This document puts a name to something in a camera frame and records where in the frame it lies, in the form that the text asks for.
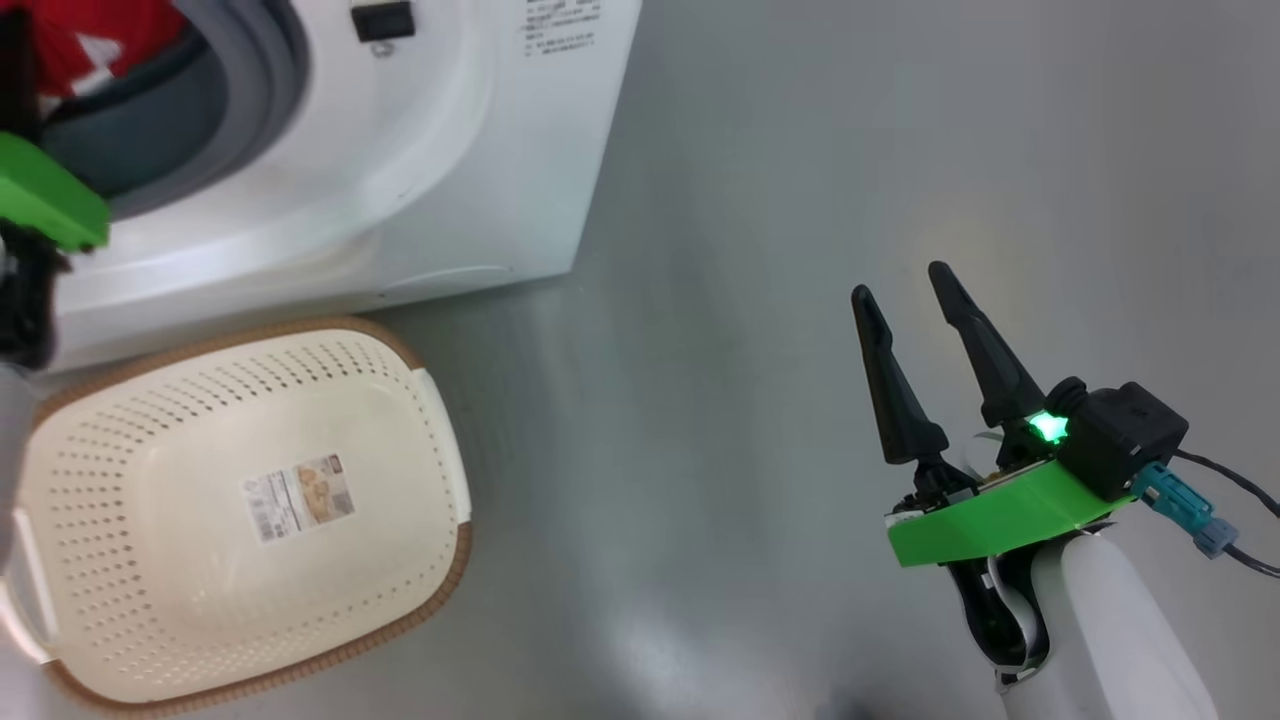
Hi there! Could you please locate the round white filter cover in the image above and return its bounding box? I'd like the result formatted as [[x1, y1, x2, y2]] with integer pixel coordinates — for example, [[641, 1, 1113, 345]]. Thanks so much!
[[380, 262, 516, 301]]

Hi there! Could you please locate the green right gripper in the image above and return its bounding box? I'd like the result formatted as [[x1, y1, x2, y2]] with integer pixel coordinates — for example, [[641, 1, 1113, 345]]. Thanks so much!
[[851, 261, 1136, 691]]

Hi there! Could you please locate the grey rubber door gasket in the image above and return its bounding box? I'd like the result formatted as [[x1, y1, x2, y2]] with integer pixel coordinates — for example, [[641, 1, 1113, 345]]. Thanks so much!
[[40, 0, 311, 219]]

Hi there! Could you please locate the thin black cable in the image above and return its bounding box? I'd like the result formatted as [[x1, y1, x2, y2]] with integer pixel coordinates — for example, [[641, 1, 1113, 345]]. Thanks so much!
[[1170, 448, 1280, 579]]

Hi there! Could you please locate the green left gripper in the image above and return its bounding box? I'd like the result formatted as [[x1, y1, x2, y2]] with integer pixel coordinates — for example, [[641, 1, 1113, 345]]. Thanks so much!
[[0, 10, 109, 366]]

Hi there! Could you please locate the cream laundry basket brown rim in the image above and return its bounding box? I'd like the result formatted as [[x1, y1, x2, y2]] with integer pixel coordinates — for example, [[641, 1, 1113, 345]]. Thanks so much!
[[0, 317, 474, 716]]

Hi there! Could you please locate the white front-load washing machine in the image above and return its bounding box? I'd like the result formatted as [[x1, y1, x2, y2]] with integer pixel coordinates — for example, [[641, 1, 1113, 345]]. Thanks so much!
[[0, 0, 643, 373]]

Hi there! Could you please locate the blue cable connector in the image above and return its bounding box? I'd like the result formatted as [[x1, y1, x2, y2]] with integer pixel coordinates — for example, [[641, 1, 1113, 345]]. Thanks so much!
[[1135, 462, 1239, 559]]

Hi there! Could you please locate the red and white clothing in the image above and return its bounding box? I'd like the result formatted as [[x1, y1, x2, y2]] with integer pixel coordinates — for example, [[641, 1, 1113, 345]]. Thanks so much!
[[25, 0, 191, 101]]

